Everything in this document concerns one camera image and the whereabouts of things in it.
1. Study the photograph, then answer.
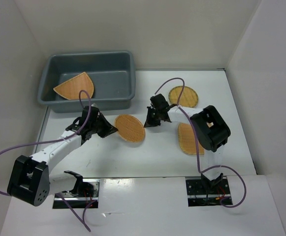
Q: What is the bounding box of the round orange woven tray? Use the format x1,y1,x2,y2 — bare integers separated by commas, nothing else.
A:
114,114,145,143

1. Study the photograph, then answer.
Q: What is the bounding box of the triangular orange woven tray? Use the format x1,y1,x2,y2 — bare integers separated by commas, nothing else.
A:
53,72,95,100

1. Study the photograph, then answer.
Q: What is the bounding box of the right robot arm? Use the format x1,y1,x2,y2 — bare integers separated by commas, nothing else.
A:
144,94,231,193

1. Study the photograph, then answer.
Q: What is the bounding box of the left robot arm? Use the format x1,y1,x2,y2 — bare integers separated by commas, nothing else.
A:
7,106,118,207

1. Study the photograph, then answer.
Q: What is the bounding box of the grey plastic bin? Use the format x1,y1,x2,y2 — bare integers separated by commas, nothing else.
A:
37,51,136,113

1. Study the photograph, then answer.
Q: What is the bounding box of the round yellow-green woven tray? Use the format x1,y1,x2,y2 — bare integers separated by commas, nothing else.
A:
168,86,199,108

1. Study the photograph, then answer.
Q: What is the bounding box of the rounded tan woven tray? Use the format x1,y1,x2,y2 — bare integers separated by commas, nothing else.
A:
178,123,197,155

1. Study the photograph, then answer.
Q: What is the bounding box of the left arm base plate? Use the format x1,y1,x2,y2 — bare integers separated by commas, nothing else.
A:
49,177,100,209

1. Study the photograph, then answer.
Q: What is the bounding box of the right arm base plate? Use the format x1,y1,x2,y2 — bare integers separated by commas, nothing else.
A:
185,177,233,207

